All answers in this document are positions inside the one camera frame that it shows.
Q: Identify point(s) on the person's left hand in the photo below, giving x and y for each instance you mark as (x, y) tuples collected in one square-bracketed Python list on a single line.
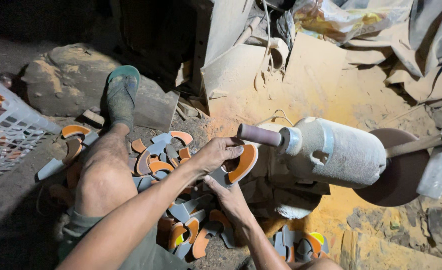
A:
[(211, 155)]

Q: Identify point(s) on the person's right hand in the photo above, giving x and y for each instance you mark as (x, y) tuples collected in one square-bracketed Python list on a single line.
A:
[(231, 202)]

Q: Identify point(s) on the orange grey horseshoe sole piece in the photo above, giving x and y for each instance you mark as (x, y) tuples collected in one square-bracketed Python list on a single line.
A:
[(243, 165)]

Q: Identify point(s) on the large heap of orange grey pieces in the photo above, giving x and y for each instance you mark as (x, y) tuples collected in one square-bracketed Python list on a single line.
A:
[(185, 212)]

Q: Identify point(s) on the brown sanding drum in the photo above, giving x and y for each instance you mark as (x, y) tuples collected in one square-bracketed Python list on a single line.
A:
[(258, 135)]

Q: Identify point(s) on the dusty grinder base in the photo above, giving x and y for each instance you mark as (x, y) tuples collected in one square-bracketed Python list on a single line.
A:
[(288, 200)]

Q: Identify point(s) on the dark wooden board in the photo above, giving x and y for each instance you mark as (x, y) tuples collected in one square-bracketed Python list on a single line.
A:
[(155, 108)]

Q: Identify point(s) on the small heap of orange grey pieces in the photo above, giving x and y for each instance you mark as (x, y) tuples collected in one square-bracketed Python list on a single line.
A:
[(303, 245)]

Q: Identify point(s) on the dusty flat panel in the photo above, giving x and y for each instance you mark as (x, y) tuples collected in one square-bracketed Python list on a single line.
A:
[(232, 71)]

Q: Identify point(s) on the person's grey shorts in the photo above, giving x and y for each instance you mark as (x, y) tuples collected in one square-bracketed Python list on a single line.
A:
[(142, 255)]

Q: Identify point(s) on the person's right knee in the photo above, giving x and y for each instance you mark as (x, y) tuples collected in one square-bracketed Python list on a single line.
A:
[(314, 264)]

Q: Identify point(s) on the person's left leg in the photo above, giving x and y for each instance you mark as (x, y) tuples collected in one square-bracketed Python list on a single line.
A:
[(104, 172)]

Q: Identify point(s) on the dusty grinder motor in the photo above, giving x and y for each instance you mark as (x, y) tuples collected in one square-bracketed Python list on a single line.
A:
[(337, 152)]

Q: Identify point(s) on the green flip-flop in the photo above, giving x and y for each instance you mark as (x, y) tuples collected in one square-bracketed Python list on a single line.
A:
[(123, 71)]

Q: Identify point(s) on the dusty pipe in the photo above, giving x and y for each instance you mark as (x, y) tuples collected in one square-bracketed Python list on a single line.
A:
[(279, 52)]

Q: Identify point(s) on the small wooden block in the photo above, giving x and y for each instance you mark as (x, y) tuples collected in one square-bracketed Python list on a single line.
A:
[(92, 117)]

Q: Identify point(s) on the large dusty stone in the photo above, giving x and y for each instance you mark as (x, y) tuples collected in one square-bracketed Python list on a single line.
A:
[(69, 75)]

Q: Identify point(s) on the dusty wooden plank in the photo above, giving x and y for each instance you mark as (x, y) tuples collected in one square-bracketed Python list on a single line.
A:
[(389, 253)]

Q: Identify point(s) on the brown sanding disc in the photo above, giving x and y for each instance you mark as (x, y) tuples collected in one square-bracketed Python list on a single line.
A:
[(397, 183)]

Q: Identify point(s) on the dusty wooden stick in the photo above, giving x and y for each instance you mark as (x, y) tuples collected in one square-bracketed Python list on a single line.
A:
[(412, 145)]

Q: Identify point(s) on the clear plastic bag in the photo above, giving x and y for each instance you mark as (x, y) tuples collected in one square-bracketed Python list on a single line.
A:
[(348, 17)]

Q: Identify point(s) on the white plastic basket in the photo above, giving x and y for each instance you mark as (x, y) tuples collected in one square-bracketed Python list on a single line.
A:
[(12, 127)]

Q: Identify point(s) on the heap of dusty sacks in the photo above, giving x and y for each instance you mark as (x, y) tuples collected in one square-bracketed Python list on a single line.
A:
[(431, 41)]

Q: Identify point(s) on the dusty metal bracket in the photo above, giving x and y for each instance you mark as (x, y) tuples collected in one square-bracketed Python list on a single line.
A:
[(436, 172)]

